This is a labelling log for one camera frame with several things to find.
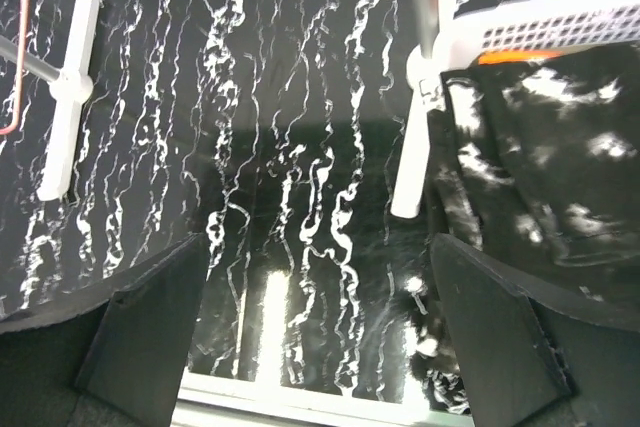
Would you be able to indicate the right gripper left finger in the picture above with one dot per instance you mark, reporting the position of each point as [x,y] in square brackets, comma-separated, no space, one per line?
[110,354]

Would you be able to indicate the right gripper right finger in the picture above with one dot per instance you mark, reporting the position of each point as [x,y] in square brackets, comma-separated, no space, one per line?
[532,353]

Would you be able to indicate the black and white trousers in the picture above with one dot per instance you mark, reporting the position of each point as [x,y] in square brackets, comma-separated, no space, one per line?
[536,164]

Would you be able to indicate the orange trousers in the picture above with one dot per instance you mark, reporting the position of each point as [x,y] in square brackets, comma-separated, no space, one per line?
[510,56]

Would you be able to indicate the white plastic basket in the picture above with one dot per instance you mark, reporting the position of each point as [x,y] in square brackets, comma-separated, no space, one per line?
[536,25]

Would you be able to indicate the aluminium mounting rail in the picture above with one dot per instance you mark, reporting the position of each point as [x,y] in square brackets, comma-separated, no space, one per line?
[212,401]

